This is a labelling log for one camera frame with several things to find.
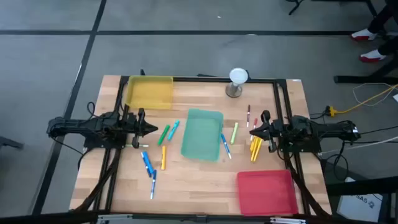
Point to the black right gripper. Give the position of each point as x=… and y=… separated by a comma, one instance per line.
x=273, y=130

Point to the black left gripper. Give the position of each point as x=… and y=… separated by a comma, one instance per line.
x=138, y=129

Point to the green thick marker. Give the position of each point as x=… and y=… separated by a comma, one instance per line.
x=163, y=135

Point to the dark red thin marker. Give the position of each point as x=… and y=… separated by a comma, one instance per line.
x=248, y=115

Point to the light green highlighter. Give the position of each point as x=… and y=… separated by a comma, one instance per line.
x=234, y=133

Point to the green translucent plastic bin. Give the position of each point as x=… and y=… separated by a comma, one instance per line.
x=202, y=135

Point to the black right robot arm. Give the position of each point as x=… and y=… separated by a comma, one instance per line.
x=326, y=129

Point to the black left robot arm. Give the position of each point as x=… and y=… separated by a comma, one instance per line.
x=77, y=126

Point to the green white thin marker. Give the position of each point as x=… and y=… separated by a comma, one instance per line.
x=141, y=145

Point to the teal thick marker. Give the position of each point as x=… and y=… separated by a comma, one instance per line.
x=173, y=130

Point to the yellow-orange thick marker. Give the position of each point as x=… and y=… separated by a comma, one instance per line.
x=163, y=157

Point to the yellow translucent plastic bin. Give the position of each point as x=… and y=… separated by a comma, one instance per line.
x=149, y=93

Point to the red translucent plastic bin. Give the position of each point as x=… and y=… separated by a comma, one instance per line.
x=267, y=193

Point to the white box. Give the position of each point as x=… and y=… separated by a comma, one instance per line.
x=357, y=202

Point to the black floor stand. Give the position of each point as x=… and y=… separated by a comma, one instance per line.
x=293, y=9

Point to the person's shoe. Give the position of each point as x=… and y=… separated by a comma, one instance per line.
x=363, y=35
x=371, y=56

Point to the black rig beam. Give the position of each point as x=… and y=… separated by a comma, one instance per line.
x=46, y=217

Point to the grey floor leg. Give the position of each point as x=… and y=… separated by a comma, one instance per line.
x=9, y=142

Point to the person's leg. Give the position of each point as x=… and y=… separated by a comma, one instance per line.
x=384, y=15
x=391, y=46

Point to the black aluminium table frame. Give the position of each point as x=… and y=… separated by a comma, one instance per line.
x=202, y=79

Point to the black desk frame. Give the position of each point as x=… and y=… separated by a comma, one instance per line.
x=357, y=79

